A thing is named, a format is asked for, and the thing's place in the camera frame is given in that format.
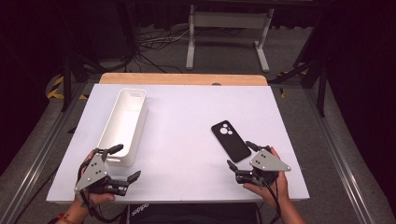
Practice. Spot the black tripod stand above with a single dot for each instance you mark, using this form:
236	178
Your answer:
320	90
67	81

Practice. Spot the yellow black floor tape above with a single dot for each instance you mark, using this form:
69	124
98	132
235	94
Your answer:
56	90
281	92

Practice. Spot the person's right hand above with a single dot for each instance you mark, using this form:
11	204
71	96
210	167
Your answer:
280	189

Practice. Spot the black phone case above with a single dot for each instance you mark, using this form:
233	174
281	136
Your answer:
232	146

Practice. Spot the person's left hand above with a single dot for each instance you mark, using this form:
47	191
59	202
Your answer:
99	198

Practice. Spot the metal floor rail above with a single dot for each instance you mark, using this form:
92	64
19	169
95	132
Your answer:
339	155
37	158

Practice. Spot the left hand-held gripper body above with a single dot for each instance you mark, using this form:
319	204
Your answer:
95	172

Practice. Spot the white-legged desk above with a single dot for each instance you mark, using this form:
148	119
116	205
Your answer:
230	20

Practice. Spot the person's black clothing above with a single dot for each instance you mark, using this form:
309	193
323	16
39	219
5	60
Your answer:
193	214

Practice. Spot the white rectangular plastic bin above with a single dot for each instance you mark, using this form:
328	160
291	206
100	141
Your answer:
124	118

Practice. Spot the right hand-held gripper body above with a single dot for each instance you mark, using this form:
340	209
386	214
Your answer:
267	163

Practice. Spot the white table cover board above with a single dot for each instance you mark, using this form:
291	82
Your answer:
186	124

